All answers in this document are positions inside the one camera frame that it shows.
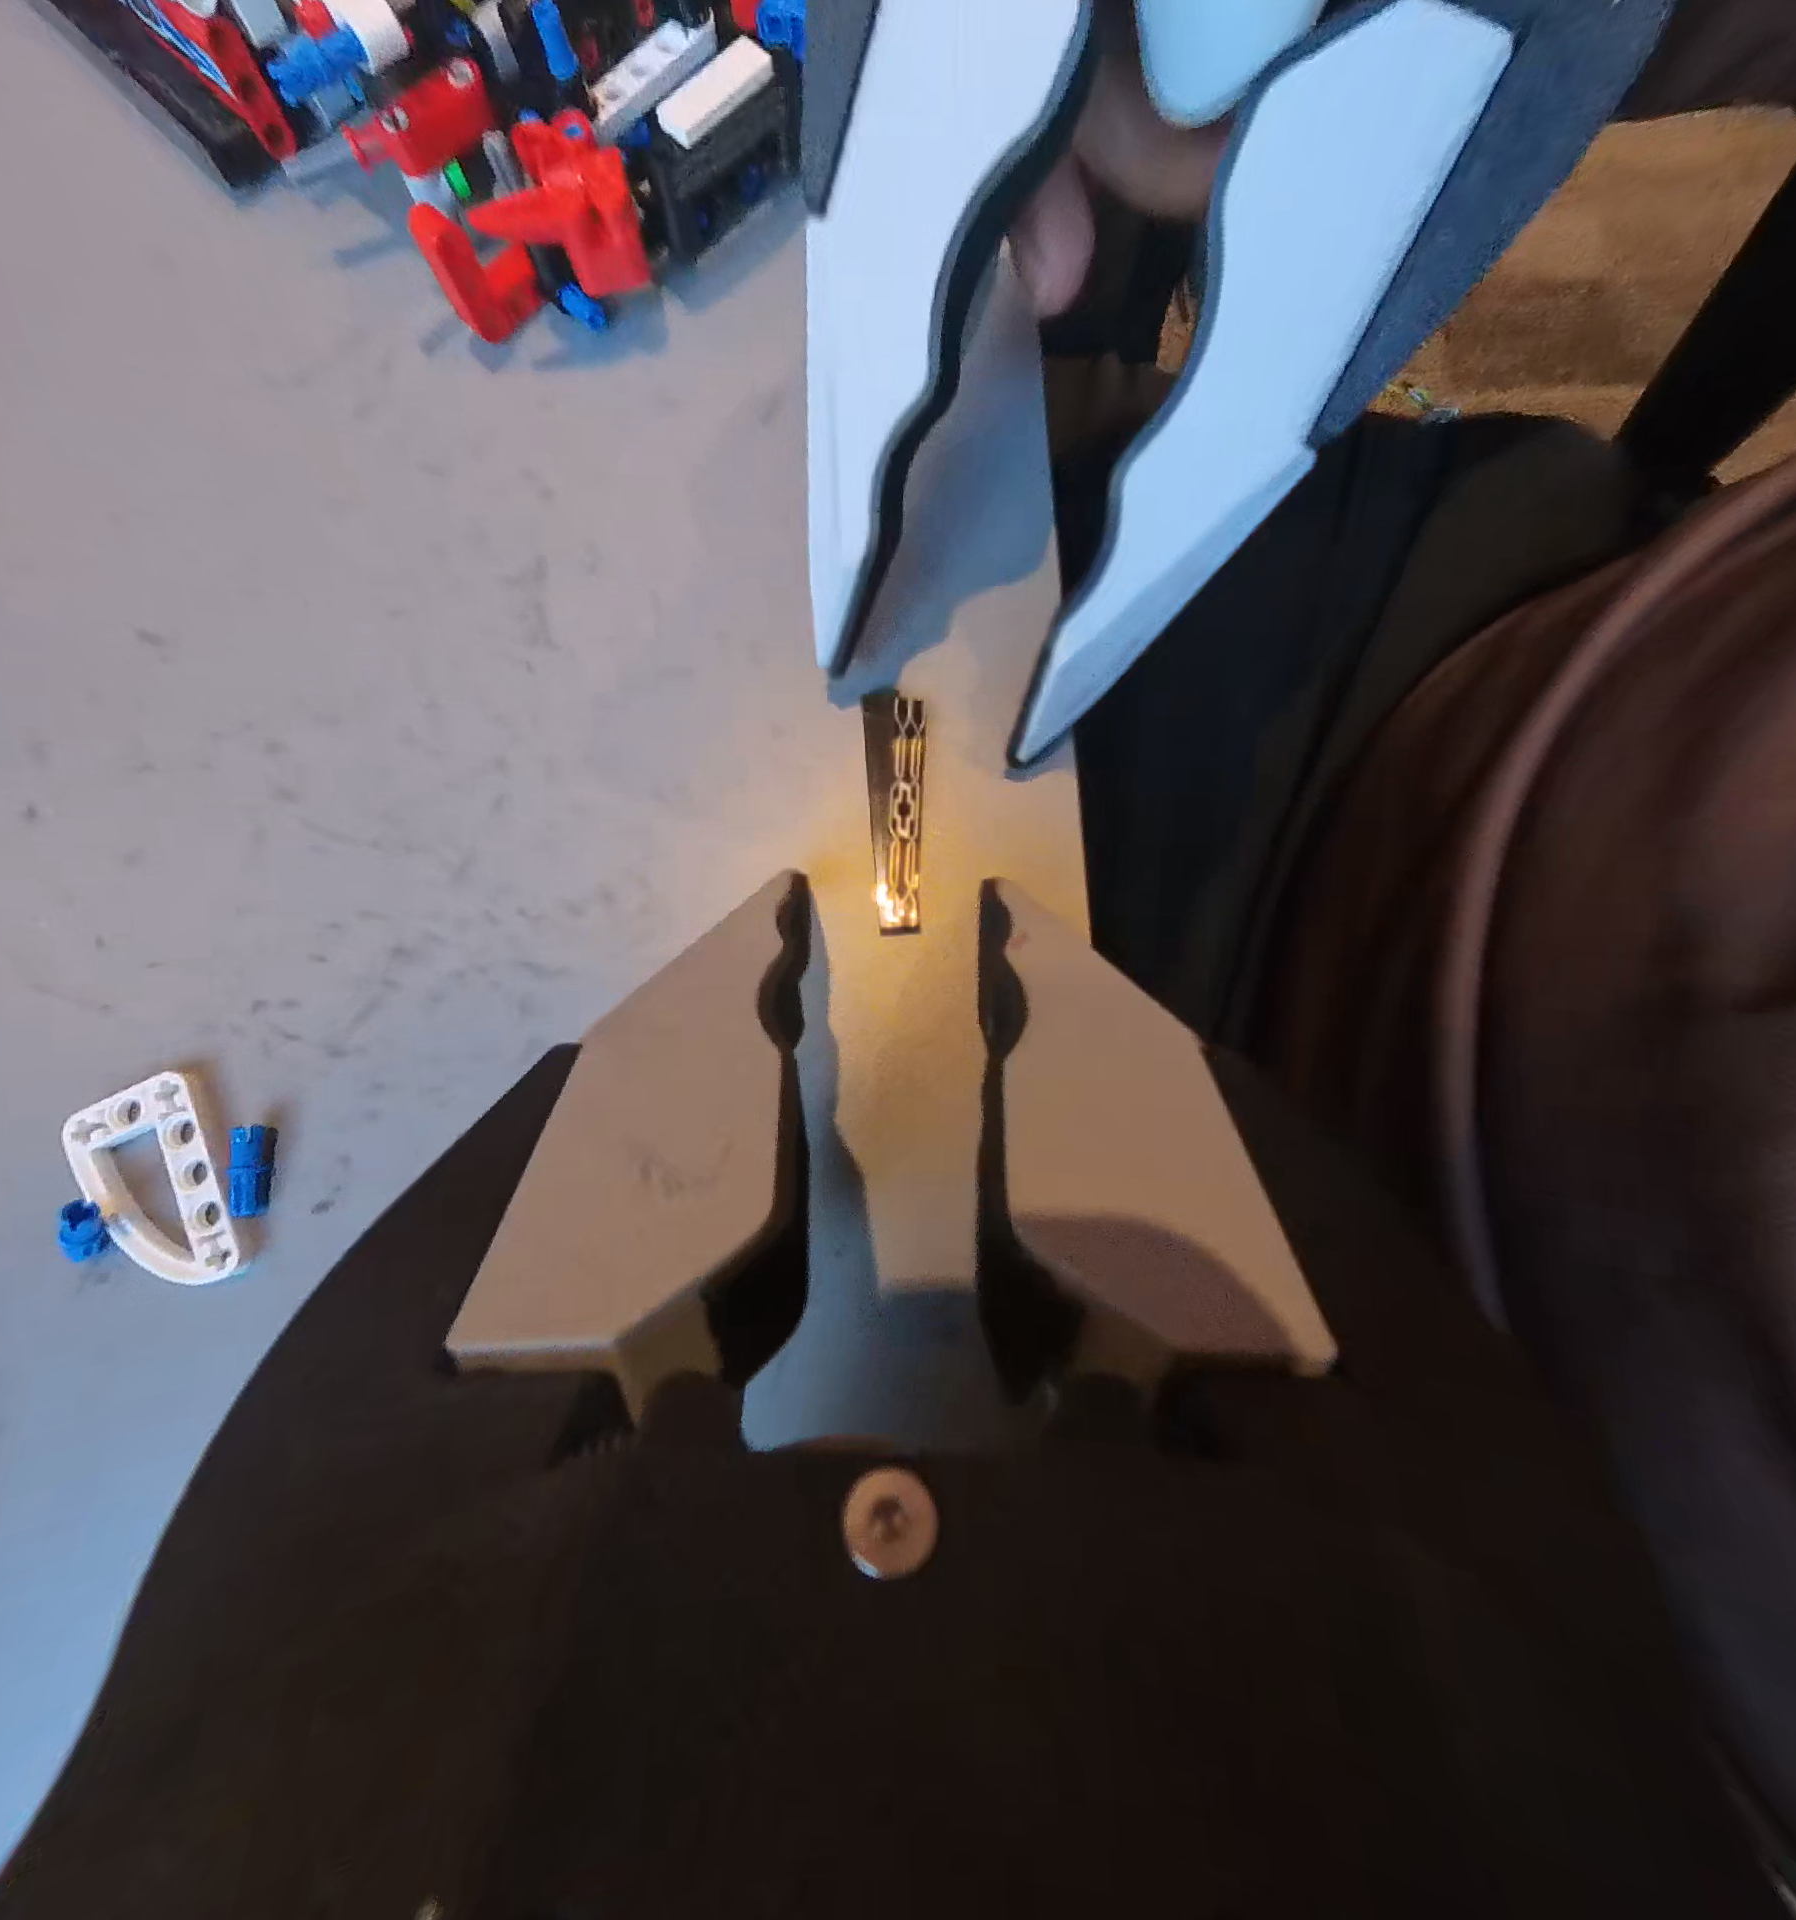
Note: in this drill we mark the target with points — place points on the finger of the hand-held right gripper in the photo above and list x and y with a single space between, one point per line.
1317 257
913 225

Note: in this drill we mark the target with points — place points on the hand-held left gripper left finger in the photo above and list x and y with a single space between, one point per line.
643 1171

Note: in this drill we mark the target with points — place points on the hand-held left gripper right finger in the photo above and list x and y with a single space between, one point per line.
1139 1185

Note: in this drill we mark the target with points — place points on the black printed tile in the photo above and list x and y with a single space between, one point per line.
898 812

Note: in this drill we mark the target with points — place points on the grey desk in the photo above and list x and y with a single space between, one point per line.
314 675

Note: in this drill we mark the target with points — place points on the person's right hand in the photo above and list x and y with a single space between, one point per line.
1101 173

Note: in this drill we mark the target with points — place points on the black metal leg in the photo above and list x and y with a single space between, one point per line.
1740 300

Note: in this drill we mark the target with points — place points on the red white toy car model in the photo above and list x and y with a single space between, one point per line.
536 180

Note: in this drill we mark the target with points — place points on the blue connector pin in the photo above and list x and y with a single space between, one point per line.
251 1171
80 1230

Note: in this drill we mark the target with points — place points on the person's black pants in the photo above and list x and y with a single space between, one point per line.
1289 675

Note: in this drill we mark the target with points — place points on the person's brown shirt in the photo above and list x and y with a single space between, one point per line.
1663 1051

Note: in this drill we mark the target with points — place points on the white curved frame brick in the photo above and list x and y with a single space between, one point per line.
185 1185

